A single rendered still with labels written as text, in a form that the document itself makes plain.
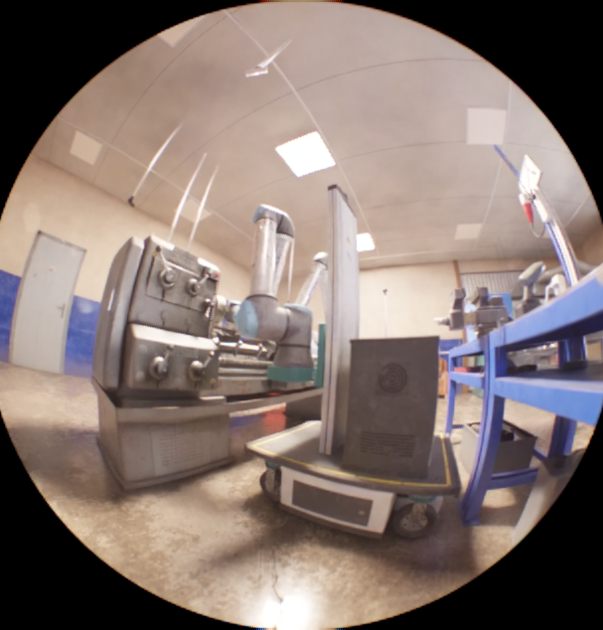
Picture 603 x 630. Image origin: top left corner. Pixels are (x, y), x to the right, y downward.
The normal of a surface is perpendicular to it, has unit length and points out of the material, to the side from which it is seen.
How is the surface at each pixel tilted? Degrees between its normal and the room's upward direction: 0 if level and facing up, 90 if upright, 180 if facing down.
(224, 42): 180
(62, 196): 90
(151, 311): 90
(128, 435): 90
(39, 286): 90
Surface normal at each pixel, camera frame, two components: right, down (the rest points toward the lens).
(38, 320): 0.88, -0.06
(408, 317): -0.48, -0.22
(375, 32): -0.06, 0.97
